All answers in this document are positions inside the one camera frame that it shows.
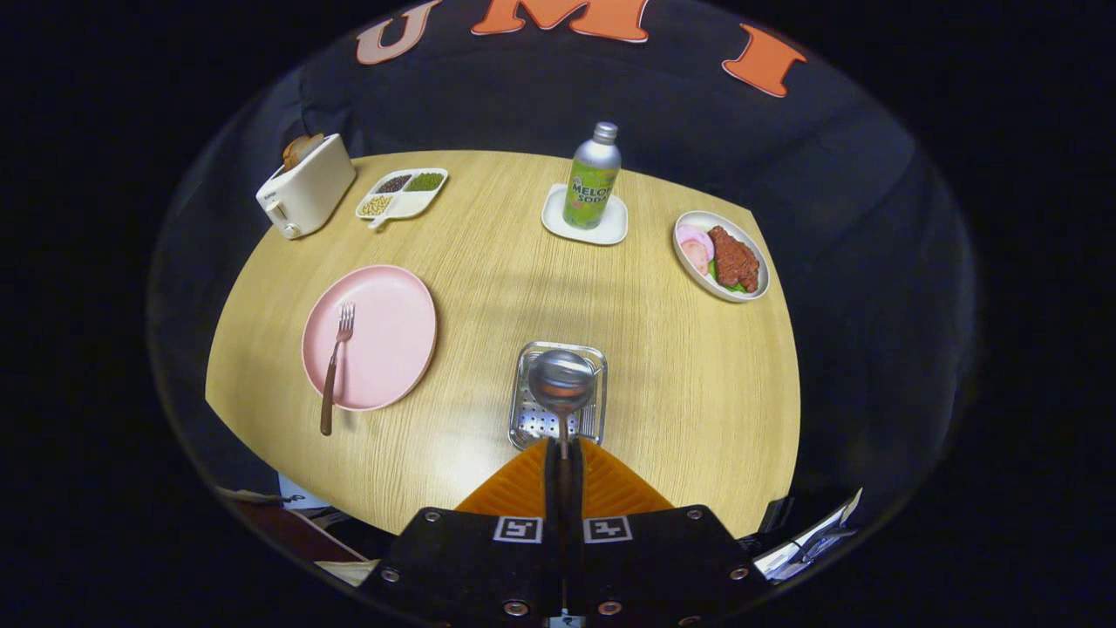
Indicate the dark red object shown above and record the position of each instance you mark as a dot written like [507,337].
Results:
[288,528]

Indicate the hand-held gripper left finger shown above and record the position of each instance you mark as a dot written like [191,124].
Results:
[471,558]

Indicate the white toaster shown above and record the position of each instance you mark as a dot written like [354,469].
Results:
[305,196]

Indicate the green mung beans pile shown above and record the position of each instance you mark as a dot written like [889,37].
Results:
[425,181]

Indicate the toasted bread slice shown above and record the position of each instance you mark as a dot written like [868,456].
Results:
[294,155]
[312,144]

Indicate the pink round plate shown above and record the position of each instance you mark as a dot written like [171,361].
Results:
[392,340]

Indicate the green lettuce leaf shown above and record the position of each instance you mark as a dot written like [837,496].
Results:
[725,284]

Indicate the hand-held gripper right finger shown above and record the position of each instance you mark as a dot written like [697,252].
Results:
[663,558]

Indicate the yellow soybeans pile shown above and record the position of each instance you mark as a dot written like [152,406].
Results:
[376,205]

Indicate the white square coaster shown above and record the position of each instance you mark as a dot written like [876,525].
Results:
[610,228]

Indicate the white paper sheet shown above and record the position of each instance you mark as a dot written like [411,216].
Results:
[301,497]

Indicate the pink ham slice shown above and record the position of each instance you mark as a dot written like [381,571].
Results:
[693,234]
[697,257]

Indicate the brown meat steak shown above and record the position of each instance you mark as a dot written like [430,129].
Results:
[734,257]

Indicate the green soda bottle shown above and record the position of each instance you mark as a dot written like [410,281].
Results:
[591,187]

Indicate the dark red beans pile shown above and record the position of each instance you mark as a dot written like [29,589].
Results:
[394,183]

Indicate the white divided snack tray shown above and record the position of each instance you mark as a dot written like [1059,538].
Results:
[410,205]

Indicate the oval white food plate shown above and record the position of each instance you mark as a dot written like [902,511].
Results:
[689,275]

